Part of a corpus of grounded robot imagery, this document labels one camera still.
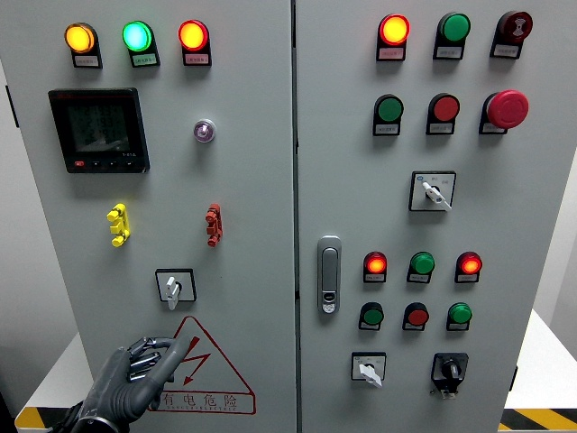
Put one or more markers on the silver door lock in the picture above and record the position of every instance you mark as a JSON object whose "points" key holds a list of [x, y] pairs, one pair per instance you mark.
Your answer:
{"points": [[329, 270]]}

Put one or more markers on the round white lamp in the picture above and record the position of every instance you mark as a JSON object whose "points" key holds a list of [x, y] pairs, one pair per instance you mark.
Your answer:
{"points": [[204, 131]]}

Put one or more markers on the pale grey door with lock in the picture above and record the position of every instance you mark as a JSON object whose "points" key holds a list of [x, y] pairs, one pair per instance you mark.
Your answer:
{"points": [[496, 216]]}

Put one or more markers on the large yellow indicator lamp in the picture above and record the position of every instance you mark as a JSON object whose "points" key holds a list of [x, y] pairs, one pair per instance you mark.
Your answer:
{"points": [[79, 38]]}

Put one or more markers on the small red push button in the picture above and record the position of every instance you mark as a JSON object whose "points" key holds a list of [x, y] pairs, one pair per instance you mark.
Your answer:
{"points": [[417, 315]]}

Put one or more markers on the red warning triangle sticker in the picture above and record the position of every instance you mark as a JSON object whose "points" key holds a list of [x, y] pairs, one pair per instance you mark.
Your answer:
{"points": [[216, 361]]}

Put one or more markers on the small green push button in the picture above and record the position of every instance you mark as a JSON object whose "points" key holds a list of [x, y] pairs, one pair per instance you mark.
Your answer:
{"points": [[372, 314]]}

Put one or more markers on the large red push button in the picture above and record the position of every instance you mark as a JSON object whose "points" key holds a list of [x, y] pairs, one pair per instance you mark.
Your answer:
{"points": [[445, 107]]}

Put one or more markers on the large red stop button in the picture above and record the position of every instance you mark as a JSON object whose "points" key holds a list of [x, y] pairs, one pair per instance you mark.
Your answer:
{"points": [[507, 109]]}

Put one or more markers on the small green indicator lamp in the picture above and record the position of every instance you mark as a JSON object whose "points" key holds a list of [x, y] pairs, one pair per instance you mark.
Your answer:
{"points": [[423, 263]]}

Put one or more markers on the black display meter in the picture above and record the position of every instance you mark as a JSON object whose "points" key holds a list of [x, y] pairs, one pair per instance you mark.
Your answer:
{"points": [[99, 131]]}

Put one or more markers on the pale grey cabinet door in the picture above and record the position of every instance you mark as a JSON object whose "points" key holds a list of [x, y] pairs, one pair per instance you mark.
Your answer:
{"points": [[252, 180]]}

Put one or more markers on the large green push button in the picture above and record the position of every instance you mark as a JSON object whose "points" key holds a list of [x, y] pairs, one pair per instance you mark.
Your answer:
{"points": [[390, 108]]}

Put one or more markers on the large red indicator lamp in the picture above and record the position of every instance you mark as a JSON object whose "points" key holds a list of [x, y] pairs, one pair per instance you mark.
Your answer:
{"points": [[394, 30], [193, 35]]}

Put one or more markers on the black yellow striped tape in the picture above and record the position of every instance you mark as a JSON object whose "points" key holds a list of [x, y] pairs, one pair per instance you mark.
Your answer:
{"points": [[31, 418], [541, 419]]}

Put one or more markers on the large dark green lamp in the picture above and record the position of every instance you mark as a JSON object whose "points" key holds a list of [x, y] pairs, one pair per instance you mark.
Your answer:
{"points": [[454, 28]]}

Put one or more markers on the small green domed button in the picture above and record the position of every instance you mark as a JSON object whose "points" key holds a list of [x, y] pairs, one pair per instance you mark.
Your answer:
{"points": [[460, 313]]}

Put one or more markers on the black door hinge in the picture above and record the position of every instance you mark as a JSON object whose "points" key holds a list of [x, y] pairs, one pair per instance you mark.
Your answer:
{"points": [[514, 379], [12, 106]]}

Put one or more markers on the large bright green lamp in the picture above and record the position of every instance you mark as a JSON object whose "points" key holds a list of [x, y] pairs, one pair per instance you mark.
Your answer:
{"points": [[137, 36]]}

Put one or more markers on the dark red buzzer lamp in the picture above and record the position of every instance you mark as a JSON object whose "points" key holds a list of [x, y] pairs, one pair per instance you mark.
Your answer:
{"points": [[516, 26]]}

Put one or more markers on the small label plate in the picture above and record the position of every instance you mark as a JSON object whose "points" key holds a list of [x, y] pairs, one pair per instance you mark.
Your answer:
{"points": [[448, 52], [458, 327], [196, 59], [375, 278], [414, 327], [369, 326], [418, 278], [491, 128], [392, 53], [145, 60], [466, 278], [86, 61], [440, 128], [505, 51], [387, 129]]}

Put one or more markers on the small red indicator lamp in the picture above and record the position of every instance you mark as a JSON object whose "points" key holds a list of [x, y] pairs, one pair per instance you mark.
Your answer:
{"points": [[375, 263], [469, 263]]}

